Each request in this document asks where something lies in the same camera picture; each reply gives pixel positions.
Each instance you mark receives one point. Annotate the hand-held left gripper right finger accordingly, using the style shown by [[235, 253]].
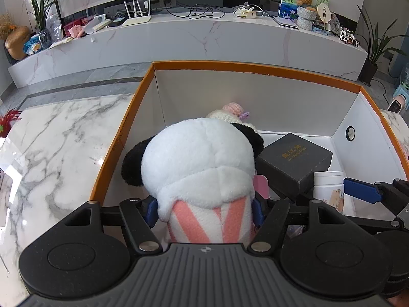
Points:
[[258, 214]]

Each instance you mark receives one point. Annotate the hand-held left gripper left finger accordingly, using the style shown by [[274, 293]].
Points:
[[150, 211]]

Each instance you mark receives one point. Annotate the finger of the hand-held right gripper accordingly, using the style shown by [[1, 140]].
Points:
[[367, 223], [362, 189]]

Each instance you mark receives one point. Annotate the pink embossed notebook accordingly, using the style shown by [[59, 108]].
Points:
[[261, 185]]

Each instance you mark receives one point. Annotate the white plastic bottle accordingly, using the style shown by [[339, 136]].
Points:
[[327, 185]]

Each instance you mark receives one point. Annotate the dark grey gift box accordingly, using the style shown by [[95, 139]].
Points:
[[294, 163]]

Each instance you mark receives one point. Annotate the panda plush with pink stripes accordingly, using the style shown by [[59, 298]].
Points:
[[198, 153]]

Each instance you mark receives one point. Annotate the orange cardboard box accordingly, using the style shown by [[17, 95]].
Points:
[[239, 96]]

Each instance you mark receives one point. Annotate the white space heater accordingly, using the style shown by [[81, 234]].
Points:
[[395, 106]]

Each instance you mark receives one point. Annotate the cream crochet doll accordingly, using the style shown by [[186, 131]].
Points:
[[223, 115]]

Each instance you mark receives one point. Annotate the potted long-leaf plant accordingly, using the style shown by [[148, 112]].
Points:
[[372, 51]]

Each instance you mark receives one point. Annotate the white carton box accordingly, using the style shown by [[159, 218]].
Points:
[[4, 195]]

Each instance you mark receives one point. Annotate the black and white cow figurine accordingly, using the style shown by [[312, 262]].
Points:
[[348, 38]]

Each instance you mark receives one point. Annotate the red feather toy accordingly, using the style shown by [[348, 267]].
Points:
[[9, 121]]

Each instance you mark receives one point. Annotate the white marble TV console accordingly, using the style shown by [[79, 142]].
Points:
[[191, 41]]

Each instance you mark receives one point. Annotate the white crochet pots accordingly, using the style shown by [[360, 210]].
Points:
[[306, 17]]

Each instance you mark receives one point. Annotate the round white hand fan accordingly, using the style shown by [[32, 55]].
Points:
[[323, 12]]

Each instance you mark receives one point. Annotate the grey laptop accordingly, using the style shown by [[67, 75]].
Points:
[[286, 22]]

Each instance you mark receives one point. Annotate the white router with antennas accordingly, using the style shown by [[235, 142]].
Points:
[[137, 20]]

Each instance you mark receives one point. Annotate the white tablet box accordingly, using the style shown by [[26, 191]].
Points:
[[97, 24]]

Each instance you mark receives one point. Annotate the pink small box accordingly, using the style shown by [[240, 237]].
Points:
[[74, 29]]

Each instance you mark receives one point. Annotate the blue and green painting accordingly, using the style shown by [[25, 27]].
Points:
[[287, 3]]

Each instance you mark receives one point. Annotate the blue snack packets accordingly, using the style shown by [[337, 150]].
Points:
[[32, 44]]

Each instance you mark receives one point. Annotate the gold vase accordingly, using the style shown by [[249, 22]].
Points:
[[17, 43]]

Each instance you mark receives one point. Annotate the green plant in glass vase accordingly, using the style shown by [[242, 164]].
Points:
[[41, 12]]

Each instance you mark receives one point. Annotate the black photo frame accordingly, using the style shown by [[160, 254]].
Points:
[[54, 20]]

